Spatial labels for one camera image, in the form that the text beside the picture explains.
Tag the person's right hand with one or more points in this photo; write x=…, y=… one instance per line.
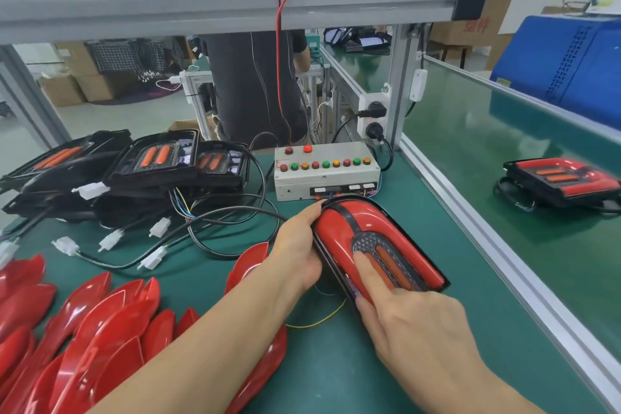
x=427, y=341

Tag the large cardboard box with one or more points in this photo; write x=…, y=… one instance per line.
x=97, y=87

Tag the aluminium workstation frame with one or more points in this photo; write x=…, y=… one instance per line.
x=243, y=1

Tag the low open cardboard carton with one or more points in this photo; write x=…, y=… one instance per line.
x=182, y=125

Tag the black mesh basket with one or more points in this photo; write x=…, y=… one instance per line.
x=121, y=55

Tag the pile of red lens covers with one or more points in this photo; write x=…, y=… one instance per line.
x=97, y=321

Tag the white metal stand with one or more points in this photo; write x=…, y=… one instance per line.
x=194, y=89

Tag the blue plastic crate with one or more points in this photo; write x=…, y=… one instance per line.
x=563, y=64

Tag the person's left forearm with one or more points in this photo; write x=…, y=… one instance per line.
x=194, y=360

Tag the person's left hand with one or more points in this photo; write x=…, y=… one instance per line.
x=296, y=254

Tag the white power strip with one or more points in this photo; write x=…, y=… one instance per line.
x=364, y=103

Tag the black tail light assembly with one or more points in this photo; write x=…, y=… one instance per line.
x=563, y=176
x=340, y=229

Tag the small cardboard box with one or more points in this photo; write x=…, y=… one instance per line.
x=60, y=91

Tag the white switch box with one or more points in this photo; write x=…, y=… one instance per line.
x=418, y=85

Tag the beige test button box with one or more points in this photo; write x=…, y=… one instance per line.
x=330, y=181

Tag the pile of black lamp housings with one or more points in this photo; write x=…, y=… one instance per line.
x=165, y=156

